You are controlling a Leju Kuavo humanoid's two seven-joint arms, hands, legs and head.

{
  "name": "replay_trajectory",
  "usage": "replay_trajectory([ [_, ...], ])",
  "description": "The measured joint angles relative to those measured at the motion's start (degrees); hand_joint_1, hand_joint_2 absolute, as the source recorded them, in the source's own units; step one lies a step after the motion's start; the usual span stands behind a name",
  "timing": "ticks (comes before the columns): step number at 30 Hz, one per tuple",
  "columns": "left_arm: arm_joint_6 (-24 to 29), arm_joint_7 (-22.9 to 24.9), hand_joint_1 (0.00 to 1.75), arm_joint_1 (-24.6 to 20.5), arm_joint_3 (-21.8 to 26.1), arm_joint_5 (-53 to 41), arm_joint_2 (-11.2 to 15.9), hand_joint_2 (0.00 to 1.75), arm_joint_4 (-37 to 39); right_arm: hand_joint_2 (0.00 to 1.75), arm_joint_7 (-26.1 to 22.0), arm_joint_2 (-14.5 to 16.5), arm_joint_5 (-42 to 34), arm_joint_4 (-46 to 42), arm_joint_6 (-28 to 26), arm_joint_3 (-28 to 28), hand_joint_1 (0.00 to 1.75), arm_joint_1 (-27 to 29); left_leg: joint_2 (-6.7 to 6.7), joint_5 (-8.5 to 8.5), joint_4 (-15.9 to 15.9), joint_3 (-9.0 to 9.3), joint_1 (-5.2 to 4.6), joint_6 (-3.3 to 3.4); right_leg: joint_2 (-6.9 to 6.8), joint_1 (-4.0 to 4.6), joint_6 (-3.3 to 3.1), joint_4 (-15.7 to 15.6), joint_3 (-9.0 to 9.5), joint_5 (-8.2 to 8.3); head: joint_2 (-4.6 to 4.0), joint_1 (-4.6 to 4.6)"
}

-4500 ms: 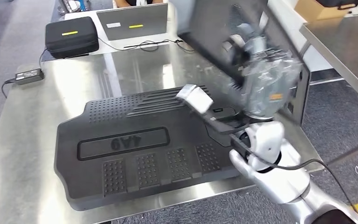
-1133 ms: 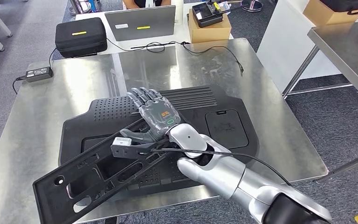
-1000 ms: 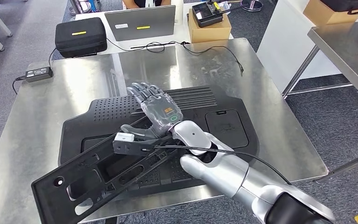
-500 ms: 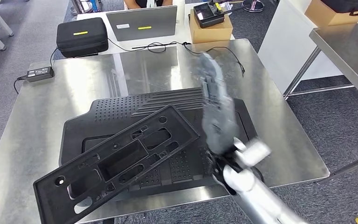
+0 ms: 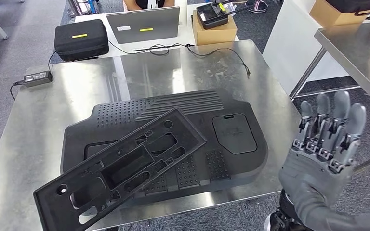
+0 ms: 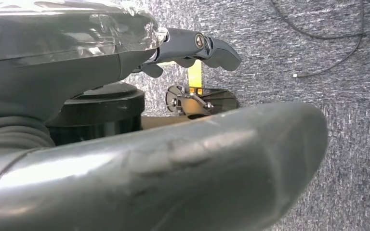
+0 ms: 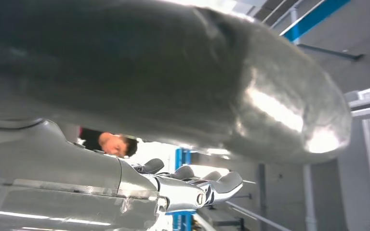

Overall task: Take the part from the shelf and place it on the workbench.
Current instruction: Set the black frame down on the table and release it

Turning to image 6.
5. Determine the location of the black robot hip joint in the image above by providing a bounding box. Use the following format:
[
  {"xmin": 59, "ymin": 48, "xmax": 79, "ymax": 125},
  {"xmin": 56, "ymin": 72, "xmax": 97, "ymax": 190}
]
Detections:
[{"xmin": 44, "ymin": 82, "xmax": 145, "ymax": 146}]

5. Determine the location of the yellow floor tape rectangle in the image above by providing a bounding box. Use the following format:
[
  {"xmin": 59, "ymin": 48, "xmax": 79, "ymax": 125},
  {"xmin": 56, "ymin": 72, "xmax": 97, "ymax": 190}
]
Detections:
[{"xmin": 187, "ymin": 60, "xmax": 204, "ymax": 95}]

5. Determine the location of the black cable with plug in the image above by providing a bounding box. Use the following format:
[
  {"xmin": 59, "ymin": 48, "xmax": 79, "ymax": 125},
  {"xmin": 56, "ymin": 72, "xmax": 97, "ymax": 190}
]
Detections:
[{"xmin": 292, "ymin": 0, "xmax": 364, "ymax": 79}]

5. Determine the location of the thin black floor cable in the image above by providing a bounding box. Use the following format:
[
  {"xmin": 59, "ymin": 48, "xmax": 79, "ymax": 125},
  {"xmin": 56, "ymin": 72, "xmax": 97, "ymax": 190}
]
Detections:
[{"xmin": 269, "ymin": 0, "xmax": 370, "ymax": 40}]

